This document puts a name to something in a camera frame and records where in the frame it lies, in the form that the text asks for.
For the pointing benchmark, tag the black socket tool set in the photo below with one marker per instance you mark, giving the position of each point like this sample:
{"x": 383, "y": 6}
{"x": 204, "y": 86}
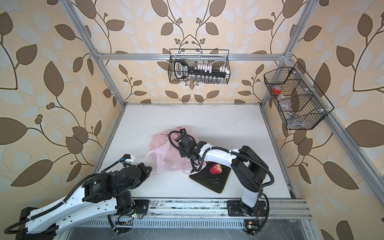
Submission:
{"x": 182, "y": 70}

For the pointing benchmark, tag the pink plastic bag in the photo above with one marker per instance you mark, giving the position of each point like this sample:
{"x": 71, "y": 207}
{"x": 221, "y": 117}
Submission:
{"x": 163, "y": 157}

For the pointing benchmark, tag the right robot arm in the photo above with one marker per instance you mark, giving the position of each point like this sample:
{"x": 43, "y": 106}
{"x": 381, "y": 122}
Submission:
{"x": 252, "y": 172}

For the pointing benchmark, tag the red fake strawberry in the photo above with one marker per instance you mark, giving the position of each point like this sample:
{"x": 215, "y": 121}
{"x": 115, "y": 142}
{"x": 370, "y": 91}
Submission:
{"x": 216, "y": 169}

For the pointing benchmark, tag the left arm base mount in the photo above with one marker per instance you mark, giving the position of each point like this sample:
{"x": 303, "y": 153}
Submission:
{"x": 126, "y": 207}

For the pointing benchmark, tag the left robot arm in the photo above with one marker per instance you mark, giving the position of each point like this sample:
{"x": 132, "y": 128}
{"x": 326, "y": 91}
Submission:
{"x": 97, "y": 195}

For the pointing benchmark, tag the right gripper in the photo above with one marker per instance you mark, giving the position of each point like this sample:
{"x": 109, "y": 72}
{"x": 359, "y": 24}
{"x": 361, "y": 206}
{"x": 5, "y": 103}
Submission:
{"x": 183, "y": 154}

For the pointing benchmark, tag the black wire basket right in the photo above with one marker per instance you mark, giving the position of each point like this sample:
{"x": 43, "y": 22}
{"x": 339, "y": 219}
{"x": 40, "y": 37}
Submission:
{"x": 302, "y": 104}

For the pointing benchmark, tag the black wire basket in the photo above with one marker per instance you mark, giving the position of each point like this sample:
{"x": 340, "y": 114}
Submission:
{"x": 302, "y": 104}
{"x": 215, "y": 57}

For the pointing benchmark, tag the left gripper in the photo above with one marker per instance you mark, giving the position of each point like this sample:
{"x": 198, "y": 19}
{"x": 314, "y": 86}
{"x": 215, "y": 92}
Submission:
{"x": 145, "y": 173}

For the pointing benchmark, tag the black square tray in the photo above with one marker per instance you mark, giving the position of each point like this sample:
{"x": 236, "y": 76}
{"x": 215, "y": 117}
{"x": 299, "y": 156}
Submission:
{"x": 216, "y": 183}

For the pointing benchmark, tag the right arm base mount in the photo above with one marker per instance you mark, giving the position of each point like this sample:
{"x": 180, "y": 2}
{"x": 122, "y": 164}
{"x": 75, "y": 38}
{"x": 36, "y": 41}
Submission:
{"x": 236, "y": 208}

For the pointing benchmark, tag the black wire basket rear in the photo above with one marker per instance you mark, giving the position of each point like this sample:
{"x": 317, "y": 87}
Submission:
{"x": 215, "y": 57}

